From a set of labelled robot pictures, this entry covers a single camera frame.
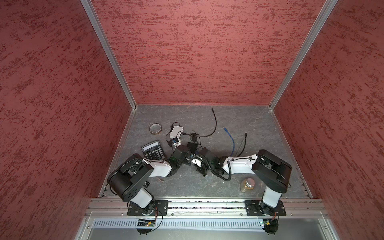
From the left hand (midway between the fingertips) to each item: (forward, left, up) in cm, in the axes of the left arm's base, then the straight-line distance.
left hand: (189, 153), depth 93 cm
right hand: (-8, -4, -1) cm, 9 cm away
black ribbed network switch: (+4, -2, 0) cm, 5 cm away
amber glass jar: (-21, -31, +10) cm, 39 cm away
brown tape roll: (+20, +26, -1) cm, 32 cm away
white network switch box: (+20, +10, -5) cm, 23 cm away
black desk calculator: (0, +23, +2) cm, 23 cm away
